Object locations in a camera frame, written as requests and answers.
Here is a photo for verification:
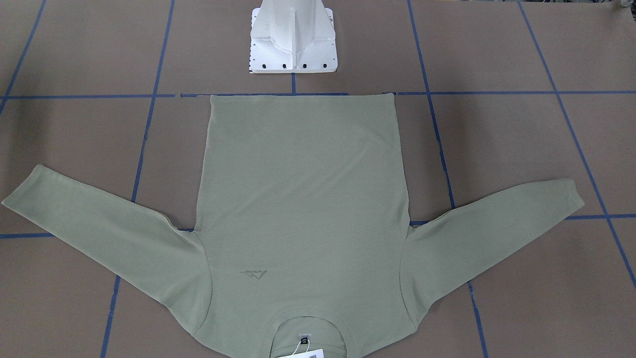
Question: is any olive green long-sleeve shirt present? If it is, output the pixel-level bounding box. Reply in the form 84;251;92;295
2;93;584;358

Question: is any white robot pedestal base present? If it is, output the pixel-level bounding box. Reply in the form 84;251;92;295
248;0;338;74

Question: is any white paper garment tag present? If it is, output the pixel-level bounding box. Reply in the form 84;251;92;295
280;349;325;358

